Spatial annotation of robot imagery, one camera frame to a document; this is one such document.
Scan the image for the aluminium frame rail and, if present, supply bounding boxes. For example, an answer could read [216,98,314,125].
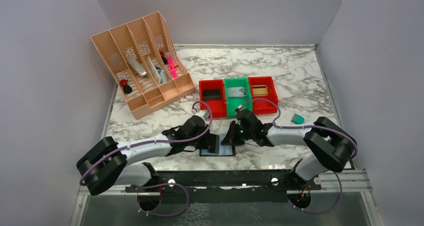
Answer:
[78,169,374,196]

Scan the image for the gold card in bin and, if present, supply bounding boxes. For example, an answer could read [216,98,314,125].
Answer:
[251,85,269,97]

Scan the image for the silver stapler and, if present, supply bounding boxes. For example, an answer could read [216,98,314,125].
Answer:
[127,56,147,77]

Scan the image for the grey card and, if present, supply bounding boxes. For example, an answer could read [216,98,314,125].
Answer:
[201,89,222,101]

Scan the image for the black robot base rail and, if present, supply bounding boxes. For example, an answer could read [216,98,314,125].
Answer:
[125,169,321,203]

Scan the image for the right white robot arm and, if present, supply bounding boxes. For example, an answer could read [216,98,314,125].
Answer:
[221,109,357,189]

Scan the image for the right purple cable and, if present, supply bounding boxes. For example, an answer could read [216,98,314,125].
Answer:
[235,97,359,216]

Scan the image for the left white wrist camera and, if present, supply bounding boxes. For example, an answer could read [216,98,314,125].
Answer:
[191,108,210,120]

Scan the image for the red bin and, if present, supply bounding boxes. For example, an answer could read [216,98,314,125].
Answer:
[248,76,278,115]
[198,79,227,118]

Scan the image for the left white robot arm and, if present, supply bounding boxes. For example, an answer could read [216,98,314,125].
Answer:
[76,113,212,195]

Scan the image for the silver card in bin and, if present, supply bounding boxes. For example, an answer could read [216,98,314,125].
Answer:
[226,87,246,98]

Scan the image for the teal eraser block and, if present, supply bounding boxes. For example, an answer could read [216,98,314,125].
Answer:
[291,113,305,125]

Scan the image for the left red bin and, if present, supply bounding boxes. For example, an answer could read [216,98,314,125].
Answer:
[198,79,227,118]

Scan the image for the red and black stamp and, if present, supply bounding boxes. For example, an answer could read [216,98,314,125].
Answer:
[119,79,133,94]

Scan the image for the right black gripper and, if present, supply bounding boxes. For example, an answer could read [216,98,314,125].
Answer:
[222,120,255,145]

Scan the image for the white paper pad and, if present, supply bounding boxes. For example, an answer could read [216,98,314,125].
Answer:
[146,57,162,85]

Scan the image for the black leather card holder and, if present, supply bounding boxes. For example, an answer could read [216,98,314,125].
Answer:
[199,134,236,157]

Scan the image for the peach desk file organizer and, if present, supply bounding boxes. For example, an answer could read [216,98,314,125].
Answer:
[91,12,195,120]

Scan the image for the green bin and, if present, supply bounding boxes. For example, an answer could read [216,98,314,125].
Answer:
[223,78,252,117]

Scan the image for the right red bin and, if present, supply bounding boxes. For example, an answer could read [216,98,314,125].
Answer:
[248,76,278,115]

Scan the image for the pink highlighter marker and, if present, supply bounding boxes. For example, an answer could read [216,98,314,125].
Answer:
[166,56,178,79]

